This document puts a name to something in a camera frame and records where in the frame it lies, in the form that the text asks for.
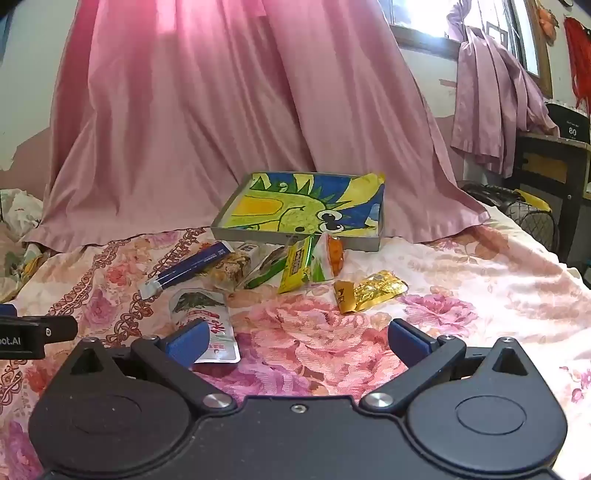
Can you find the white pouch with red print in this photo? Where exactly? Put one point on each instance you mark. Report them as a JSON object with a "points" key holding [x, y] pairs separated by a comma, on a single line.
{"points": [[203, 304]]}

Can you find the large pink curtain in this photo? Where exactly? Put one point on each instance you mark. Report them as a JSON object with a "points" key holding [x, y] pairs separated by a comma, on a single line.
{"points": [[184, 115]]}

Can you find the brown nut snack packet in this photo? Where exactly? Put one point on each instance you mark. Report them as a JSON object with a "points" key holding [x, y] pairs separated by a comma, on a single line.
{"points": [[231, 270]]}

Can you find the black box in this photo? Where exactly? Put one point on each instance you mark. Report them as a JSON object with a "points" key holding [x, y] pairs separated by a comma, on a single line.
{"points": [[572, 124]]}

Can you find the window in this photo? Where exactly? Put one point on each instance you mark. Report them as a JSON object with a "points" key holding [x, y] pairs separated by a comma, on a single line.
{"points": [[429, 18]]}

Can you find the pink floral blanket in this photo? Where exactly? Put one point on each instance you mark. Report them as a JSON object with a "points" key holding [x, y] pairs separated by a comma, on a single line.
{"points": [[300, 323]]}

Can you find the yellow item on fan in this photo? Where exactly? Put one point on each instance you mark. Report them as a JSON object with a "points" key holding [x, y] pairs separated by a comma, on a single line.
{"points": [[535, 199]]}

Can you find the grey tray with dragon print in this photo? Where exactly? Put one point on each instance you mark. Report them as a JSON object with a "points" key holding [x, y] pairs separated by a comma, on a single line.
{"points": [[277, 203]]}

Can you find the white floral cloth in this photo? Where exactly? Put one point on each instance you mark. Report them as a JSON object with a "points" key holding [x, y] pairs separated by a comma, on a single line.
{"points": [[21, 212]]}

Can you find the tied pink curtain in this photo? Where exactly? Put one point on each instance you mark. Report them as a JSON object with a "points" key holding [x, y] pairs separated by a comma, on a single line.
{"points": [[489, 92]]}

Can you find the orange wall decoration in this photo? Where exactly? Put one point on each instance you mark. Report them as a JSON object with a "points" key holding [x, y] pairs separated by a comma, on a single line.
{"points": [[547, 21]]}

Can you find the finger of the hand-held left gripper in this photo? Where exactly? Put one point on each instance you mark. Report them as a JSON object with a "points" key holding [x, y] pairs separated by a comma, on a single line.
{"points": [[57, 330], [7, 310]]}

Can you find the black shelf unit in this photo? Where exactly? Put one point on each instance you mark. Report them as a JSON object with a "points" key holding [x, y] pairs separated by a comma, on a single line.
{"points": [[572, 161]]}

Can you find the orange and white snack packet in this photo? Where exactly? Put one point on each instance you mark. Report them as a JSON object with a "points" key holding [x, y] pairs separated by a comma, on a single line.
{"points": [[330, 258]]}

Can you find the green snack packet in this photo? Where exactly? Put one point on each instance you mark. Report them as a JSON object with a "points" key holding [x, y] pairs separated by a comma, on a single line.
{"points": [[265, 277]]}

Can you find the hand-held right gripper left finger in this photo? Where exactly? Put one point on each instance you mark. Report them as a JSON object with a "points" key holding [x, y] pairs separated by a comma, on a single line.
{"points": [[187, 344]]}

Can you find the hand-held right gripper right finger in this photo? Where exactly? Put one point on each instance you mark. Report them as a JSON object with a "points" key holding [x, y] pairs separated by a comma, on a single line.
{"points": [[408, 344]]}

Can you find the yellow snack packet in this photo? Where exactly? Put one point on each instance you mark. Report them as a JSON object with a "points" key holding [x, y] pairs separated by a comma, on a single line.
{"points": [[295, 267]]}

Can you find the blue snack bar packet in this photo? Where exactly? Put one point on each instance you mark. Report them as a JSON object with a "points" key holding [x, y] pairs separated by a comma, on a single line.
{"points": [[194, 265]]}

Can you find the gold foil snack packet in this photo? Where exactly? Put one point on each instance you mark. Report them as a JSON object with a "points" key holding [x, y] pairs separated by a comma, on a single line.
{"points": [[374, 290]]}

